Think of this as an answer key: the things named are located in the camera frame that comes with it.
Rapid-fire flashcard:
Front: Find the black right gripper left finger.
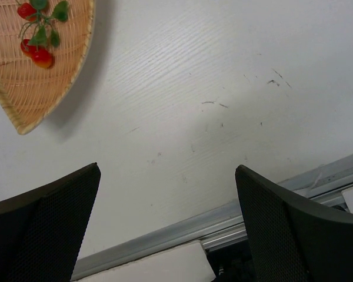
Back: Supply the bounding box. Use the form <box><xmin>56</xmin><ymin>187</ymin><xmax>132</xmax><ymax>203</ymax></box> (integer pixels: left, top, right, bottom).
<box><xmin>0</xmin><ymin>163</ymin><xmax>101</xmax><ymax>281</ymax></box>

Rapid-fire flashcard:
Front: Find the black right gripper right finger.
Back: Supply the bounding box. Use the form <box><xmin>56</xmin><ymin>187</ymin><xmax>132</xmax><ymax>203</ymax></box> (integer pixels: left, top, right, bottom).
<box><xmin>235</xmin><ymin>165</ymin><xmax>353</xmax><ymax>281</ymax></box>

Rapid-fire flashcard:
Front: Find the woven bamboo fruit basket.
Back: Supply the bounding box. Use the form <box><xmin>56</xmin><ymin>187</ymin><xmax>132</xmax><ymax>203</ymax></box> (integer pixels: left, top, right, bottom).
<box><xmin>0</xmin><ymin>1</ymin><xmax>96</xmax><ymax>135</ymax></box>

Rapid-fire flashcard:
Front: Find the aluminium table edge rail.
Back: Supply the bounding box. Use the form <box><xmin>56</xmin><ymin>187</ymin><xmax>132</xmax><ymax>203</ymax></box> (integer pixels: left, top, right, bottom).
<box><xmin>71</xmin><ymin>155</ymin><xmax>353</xmax><ymax>281</ymax></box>

